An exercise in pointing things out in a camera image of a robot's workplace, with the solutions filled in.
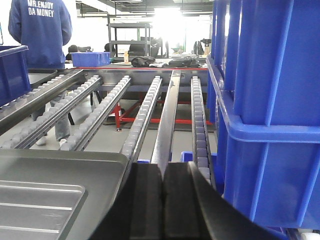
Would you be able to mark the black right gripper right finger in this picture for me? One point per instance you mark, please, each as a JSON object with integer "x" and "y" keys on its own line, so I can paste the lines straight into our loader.
{"x": 193, "y": 210}

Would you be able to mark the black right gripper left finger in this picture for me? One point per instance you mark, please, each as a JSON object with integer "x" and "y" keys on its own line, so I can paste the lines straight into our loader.
{"x": 136, "y": 213}

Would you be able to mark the silver metal tray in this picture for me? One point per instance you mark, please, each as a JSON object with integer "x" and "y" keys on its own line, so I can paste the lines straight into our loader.
{"x": 56, "y": 195}

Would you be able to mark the blue lower plastic crate right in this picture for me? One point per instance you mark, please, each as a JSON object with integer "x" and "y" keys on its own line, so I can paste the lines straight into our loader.
{"x": 271, "y": 174}

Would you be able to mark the black bag on table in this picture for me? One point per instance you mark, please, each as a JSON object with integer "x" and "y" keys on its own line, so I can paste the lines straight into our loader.
{"x": 142, "y": 61}

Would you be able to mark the small blue bin far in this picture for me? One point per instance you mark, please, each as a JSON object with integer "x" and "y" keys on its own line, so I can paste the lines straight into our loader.
{"x": 90, "y": 59}

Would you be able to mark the blue stacked plastic crate right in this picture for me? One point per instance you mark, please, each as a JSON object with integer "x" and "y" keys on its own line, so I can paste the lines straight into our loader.
{"x": 270, "y": 60}

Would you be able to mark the blue plastic crate left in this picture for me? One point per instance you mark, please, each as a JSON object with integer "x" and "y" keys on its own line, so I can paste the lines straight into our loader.
{"x": 14, "y": 79}

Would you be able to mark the grey metal shelving unit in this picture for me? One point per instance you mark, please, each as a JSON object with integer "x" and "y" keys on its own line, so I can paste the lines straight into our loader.
{"x": 131, "y": 37}

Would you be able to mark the person in blue hoodie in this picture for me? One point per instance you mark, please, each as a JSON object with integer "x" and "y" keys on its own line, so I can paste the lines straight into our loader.
{"x": 44, "y": 26}

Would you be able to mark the roller conveyor rail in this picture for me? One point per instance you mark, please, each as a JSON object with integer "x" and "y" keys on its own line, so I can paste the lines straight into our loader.
{"x": 133, "y": 144}
{"x": 37, "y": 129}
{"x": 86, "y": 131}
{"x": 200, "y": 144}
{"x": 20, "y": 108}

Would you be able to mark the flat steel divider rail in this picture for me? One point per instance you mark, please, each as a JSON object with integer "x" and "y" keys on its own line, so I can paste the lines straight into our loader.
{"x": 163, "y": 143}

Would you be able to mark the red metal frame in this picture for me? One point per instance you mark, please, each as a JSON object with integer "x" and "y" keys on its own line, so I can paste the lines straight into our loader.
{"x": 129, "y": 110}

